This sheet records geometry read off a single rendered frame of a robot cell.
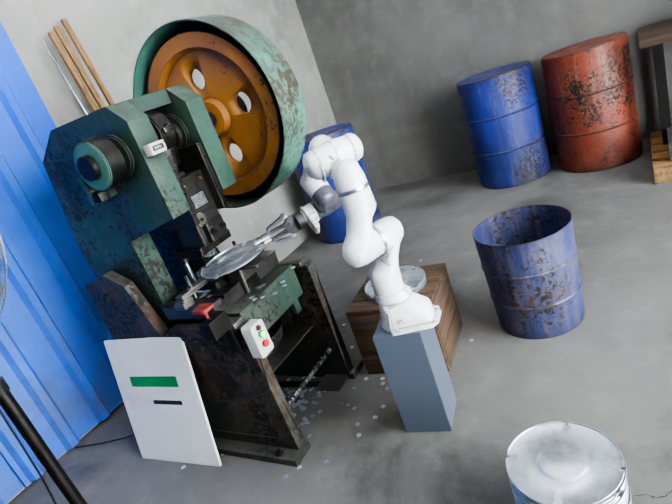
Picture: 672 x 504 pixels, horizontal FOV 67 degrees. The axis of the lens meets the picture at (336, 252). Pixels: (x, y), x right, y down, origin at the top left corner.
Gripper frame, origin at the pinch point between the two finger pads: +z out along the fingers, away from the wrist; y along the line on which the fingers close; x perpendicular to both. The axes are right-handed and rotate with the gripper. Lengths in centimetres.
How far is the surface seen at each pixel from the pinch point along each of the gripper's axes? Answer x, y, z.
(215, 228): 1.5, 14.9, 14.4
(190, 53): -33, 79, -15
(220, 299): 12.7, -8.2, 27.0
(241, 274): 6.9, -5.7, 14.8
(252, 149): -22.5, 32.4, -18.2
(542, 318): 49, -77, -85
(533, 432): 106, -58, -30
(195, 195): -2.9, 29.5, 14.6
